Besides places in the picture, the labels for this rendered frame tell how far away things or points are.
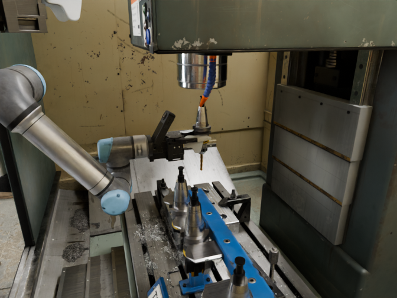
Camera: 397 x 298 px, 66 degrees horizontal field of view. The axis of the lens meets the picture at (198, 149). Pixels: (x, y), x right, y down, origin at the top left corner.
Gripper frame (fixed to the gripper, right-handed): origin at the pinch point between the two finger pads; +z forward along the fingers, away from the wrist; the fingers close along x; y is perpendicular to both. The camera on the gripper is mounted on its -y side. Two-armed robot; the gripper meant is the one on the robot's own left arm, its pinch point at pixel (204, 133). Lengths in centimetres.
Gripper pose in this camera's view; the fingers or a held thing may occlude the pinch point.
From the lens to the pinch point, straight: 105.2
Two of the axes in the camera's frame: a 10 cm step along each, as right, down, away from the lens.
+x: 3.0, 3.4, -8.9
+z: 9.5, -1.1, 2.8
